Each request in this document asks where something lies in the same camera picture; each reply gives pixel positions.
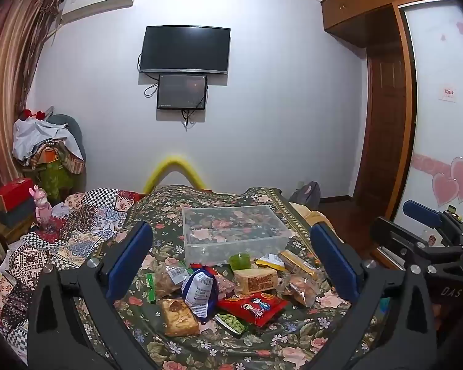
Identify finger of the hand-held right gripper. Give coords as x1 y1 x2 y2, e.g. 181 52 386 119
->
370 217 450 275
403 199 454 232

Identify white sliding wardrobe door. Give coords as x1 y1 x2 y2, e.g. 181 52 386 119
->
394 0 463 240

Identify pile of clothes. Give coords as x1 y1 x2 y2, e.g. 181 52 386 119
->
13 109 86 203

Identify yellow white snack packet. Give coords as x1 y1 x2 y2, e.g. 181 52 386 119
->
256 253 286 271

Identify grey backpack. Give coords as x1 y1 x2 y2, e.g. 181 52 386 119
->
289 181 321 211

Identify beige orange blanket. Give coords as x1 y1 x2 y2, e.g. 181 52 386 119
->
293 203 337 236

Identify long yellow wafer packet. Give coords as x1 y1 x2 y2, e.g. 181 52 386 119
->
280 250 320 278

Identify yellow foam tube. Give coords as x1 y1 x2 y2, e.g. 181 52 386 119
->
144 155 206 194

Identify wooden overhead cabinet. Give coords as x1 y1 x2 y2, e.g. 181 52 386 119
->
319 0 454 49

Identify white red door sticker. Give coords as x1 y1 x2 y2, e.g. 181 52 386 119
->
439 84 458 103

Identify white air conditioner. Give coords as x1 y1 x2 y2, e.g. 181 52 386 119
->
60 0 140 24

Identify green jelly cup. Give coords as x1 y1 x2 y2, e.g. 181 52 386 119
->
229 252 252 271

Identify clear plastic storage box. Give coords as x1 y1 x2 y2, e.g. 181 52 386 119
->
181 205 292 266

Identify small wall monitor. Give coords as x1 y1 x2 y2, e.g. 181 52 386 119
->
156 74 208 111

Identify dark grey box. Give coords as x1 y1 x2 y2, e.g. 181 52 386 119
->
0 199 37 229

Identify clear pastry packet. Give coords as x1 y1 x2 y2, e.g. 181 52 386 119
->
280 274 322 308

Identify pink heart stickers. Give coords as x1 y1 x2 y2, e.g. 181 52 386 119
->
432 157 463 208

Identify green peas packet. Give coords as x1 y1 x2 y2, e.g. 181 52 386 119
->
215 313 248 335

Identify wall television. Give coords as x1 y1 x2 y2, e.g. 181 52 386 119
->
139 26 231 75

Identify red gift box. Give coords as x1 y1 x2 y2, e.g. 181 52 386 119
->
0 178 35 212

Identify red cartoon snack packet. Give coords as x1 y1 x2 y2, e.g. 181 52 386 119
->
216 292 289 328

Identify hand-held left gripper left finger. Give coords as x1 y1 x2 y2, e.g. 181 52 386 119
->
26 220 166 370

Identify blue white snack packet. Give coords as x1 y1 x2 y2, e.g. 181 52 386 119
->
181 268 219 323

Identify brown bread packet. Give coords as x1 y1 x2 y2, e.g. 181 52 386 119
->
161 298 200 337

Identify dark floral blanket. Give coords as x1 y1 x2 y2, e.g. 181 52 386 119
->
73 186 390 370

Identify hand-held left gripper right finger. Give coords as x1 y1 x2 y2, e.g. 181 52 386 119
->
310 223 437 370

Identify tan cake packet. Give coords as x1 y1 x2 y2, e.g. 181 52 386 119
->
233 268 279 294

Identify pink rabbit toy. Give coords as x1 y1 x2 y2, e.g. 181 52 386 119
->
30 186 53 225

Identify brown wooden door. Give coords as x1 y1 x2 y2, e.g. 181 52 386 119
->
353 48 411 211

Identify striped brown curtain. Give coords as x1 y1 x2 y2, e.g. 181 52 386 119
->
0 0 64 247

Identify patchwork quilt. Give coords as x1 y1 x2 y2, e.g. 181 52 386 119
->
0 188 149 355

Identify clear nut snack packet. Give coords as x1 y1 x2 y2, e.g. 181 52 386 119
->
153 264 194 299

